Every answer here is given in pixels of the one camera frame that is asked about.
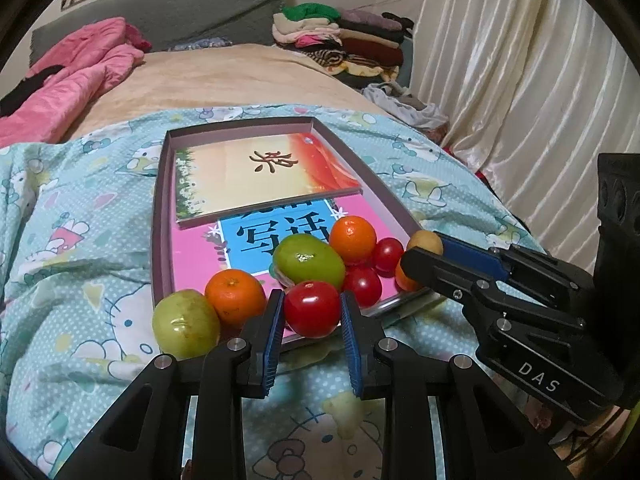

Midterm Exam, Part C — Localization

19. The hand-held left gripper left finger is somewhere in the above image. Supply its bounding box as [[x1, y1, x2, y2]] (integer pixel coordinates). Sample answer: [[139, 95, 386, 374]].
[[55, 289, 287, 480]]

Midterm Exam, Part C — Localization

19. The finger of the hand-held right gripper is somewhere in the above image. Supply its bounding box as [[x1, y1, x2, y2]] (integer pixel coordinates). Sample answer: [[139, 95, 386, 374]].
[[432, 232, 596, 311], [400, 249, 586, 333]]

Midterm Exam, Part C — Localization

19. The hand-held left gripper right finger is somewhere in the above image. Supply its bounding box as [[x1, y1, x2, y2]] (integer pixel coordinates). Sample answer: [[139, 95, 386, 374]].
[[340, 291, 576, 480]]

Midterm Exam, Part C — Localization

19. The small yellowish longan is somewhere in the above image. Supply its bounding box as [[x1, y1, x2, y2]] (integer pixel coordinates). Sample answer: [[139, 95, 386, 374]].
[[406, 230, 444, 257]]

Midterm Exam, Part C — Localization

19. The small orange mandarin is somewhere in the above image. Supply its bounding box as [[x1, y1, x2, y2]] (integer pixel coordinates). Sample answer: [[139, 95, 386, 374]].
[[204, 269, 267, 326], [395, 262, 423, 293], [328, 215, 377, 266]]

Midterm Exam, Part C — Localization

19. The red cherry tomato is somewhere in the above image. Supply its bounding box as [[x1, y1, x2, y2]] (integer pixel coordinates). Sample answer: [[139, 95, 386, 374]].
[[341, 266, 383, 308], [284, 281, 342, 338], [372, 237, 405, 277]]

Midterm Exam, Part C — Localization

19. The green jujube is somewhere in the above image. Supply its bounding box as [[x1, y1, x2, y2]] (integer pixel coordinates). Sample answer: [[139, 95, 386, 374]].
[[272, 234, 346, 291], [151, 290, 222, 361]]

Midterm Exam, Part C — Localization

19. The shallow grey cardboard box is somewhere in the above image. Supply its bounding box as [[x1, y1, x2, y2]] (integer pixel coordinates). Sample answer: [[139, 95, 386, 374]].
[[148, 116, 443, 353]]

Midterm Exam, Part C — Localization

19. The pink book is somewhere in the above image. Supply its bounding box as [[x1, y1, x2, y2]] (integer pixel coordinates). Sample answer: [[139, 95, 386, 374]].
[[170, 195, 416, 346]]

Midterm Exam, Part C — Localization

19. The cream curtain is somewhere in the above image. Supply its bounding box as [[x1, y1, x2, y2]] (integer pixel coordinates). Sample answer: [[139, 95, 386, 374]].
[[410, 0, 640, 271]]

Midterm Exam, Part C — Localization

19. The beige and orange book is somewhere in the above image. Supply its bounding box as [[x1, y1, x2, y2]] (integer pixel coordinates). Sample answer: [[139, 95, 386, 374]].
[[172, 132, 365, 223]]

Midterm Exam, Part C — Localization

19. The light blue printed blanket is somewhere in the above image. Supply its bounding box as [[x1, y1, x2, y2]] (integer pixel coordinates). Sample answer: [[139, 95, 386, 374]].
[[0, 104, 551, 480]]

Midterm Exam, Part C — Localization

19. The pile of folded clothes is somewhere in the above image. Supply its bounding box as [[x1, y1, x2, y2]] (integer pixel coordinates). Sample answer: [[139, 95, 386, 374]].
[[271, 2, 416, 88]]

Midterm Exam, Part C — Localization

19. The beige bed sheet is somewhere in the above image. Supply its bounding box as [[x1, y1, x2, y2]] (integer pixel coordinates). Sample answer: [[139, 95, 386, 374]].
[[65, 42, 396, 146]]

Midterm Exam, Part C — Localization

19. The blue patterned pillow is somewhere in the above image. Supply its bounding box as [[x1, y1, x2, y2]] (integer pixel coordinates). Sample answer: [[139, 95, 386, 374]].
[[167, 35, 233, 52]]

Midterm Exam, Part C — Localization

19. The pink quilt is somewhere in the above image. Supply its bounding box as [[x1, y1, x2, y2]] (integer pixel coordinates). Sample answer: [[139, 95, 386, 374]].
[[0, 16, 151, 146]]

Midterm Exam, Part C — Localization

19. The grey padded headboard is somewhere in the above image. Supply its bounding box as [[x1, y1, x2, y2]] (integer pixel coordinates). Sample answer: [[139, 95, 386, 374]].
[[30, 0, 293, 68]]

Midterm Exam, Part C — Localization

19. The black garment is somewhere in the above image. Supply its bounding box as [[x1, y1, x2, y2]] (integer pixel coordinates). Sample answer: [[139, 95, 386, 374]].
[[0, 64, 66, 118]]

